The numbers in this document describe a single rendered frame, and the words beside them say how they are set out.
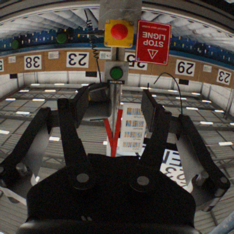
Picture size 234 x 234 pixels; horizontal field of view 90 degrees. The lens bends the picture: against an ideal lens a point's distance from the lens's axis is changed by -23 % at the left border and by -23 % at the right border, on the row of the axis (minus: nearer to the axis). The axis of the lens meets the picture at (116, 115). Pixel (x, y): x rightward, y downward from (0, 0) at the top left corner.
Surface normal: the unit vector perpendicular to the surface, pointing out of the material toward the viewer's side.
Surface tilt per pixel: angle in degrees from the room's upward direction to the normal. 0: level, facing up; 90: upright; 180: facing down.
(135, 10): 90
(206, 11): 90
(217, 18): 90
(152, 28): 90
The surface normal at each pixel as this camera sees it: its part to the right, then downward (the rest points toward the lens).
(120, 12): 0.00, 0.43
